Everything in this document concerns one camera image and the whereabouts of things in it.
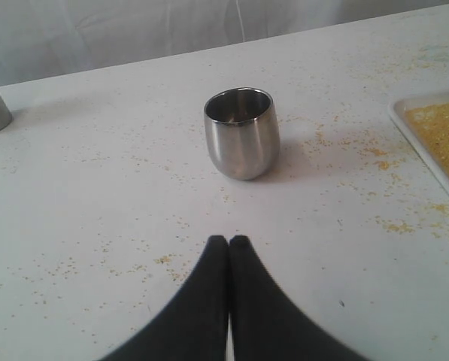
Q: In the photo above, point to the yellow and white grain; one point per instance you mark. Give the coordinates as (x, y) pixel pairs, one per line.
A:
(431, 125)

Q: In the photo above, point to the white backdrop curtain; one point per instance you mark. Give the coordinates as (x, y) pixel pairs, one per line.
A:
(47, 38)

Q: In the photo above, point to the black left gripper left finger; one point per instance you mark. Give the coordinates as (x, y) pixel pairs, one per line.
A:
(194, 324)

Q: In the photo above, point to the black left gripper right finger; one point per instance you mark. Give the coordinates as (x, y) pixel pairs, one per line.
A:
(265, 323)

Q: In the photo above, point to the small stainless steel cup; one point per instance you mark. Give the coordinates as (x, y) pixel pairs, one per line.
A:
(242, 132)

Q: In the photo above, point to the white rectangular plastic tray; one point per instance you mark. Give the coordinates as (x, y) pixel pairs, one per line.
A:
(396, 110)

